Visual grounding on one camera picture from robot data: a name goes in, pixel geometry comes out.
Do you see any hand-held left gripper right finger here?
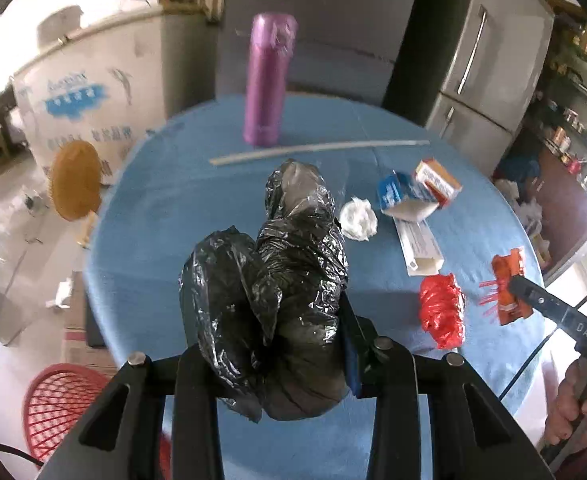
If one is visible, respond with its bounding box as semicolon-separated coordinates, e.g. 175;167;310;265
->
341;290;554;480

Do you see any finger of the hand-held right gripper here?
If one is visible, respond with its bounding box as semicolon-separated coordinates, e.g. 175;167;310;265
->
507;276;577;328

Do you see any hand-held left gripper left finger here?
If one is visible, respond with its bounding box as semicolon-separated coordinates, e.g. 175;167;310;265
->
38;345;224;480

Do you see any orange snack wrapper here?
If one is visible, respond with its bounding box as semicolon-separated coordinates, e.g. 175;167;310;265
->
478;247;534;325

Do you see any black plastic trash bag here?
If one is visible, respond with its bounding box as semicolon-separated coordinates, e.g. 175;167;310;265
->
180;159;350;423

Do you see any orange medicine box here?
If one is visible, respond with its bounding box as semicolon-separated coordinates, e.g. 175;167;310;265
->
413;158;463;208

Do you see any person's right hand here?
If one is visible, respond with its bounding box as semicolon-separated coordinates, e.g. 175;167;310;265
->
543;360;587;448

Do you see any crumpled red plastic bag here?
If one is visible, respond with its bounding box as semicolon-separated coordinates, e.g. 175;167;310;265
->
418;273;467;351

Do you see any long white box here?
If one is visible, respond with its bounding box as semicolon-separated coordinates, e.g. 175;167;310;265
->
392;217;445;277

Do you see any red plastic stool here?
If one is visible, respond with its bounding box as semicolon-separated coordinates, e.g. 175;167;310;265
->
22;364;172;480

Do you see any crumpled white tissue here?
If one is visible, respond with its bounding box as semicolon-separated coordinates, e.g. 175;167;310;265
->
338;196;378;242

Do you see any wooden shelf with goods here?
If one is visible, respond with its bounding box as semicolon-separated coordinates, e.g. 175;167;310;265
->
493;0;587;281

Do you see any blue and white carton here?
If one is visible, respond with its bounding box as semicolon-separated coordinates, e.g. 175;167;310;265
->
376;170;441;223

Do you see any round blue table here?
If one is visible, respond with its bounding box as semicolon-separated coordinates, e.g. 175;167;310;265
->
84;92;547;480

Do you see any long white strip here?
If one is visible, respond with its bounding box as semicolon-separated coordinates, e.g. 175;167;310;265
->
208;140;431;166

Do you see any silver refrigerator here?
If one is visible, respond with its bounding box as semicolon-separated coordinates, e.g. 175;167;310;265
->
423;0;557;176

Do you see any round yellow stool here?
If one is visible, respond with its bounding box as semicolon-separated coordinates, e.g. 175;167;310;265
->
48;140;104;248

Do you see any purple thermos bottle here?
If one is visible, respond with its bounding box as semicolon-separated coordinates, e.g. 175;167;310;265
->
242;12;298;148

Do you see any white chest freezer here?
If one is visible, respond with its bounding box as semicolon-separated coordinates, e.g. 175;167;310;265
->
11;2;219;176

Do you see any grey cabinet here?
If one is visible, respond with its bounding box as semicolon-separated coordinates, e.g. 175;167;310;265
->
216;0;424;106

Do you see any black cable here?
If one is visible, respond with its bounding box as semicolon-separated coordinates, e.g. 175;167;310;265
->
498;260;587;403

